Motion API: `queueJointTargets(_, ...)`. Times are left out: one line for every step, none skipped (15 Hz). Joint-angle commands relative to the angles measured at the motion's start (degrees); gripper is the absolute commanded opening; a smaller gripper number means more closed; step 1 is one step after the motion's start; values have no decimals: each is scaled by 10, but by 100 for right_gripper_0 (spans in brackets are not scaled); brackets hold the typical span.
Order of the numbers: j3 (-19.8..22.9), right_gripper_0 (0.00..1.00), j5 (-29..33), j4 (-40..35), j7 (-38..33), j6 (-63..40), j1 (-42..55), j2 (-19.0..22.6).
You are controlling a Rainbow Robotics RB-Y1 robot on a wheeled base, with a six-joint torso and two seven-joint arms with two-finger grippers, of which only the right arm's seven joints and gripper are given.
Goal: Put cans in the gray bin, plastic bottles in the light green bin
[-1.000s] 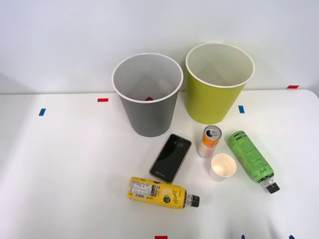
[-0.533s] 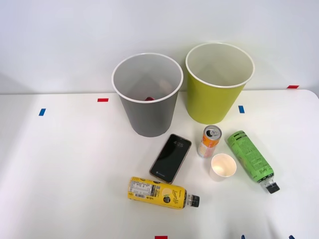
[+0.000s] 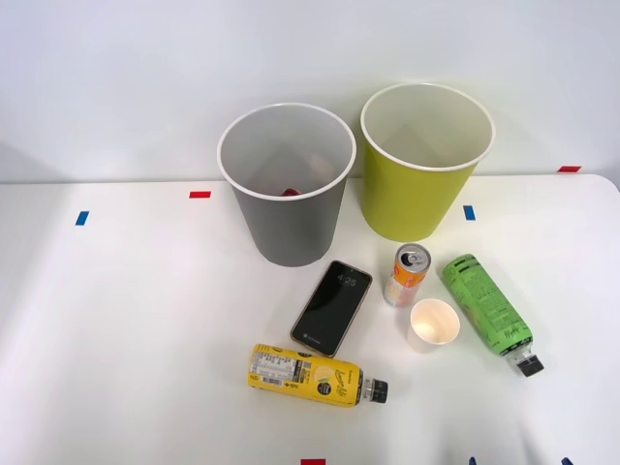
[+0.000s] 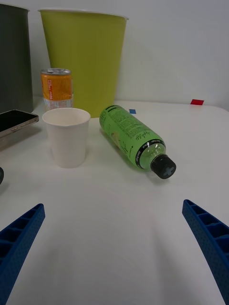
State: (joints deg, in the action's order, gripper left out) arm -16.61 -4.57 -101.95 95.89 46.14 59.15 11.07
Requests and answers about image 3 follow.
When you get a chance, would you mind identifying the white paper cup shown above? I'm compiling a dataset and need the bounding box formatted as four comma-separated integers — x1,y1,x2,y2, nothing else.
405,297,461,355

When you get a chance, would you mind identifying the green label plastic bottle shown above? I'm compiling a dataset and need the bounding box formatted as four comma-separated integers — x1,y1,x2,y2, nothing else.
440,253,545,378

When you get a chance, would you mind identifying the orange and white drink can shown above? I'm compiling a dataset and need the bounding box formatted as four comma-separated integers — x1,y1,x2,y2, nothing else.
384,242,432,310

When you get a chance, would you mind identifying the yellow label plastic bottle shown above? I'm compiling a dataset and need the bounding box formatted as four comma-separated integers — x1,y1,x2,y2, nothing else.
247,343,390,407

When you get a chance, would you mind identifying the black smartphone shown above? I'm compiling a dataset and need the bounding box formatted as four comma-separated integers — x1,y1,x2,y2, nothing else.
290,260,374,358

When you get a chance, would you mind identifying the yellow-green plastic waste bin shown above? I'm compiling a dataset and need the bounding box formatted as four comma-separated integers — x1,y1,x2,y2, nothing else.
359,82,497,243

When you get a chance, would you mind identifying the grey plastic waste bin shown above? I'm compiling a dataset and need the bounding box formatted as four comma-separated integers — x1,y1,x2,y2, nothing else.
216,102,358,268

